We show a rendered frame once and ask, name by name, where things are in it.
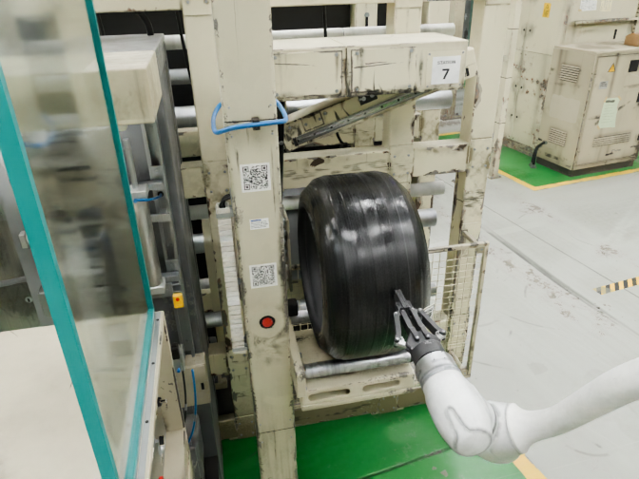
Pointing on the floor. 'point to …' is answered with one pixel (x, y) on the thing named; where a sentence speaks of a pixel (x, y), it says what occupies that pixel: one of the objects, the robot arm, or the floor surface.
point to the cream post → (242, 38)
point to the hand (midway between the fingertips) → (401, 302)
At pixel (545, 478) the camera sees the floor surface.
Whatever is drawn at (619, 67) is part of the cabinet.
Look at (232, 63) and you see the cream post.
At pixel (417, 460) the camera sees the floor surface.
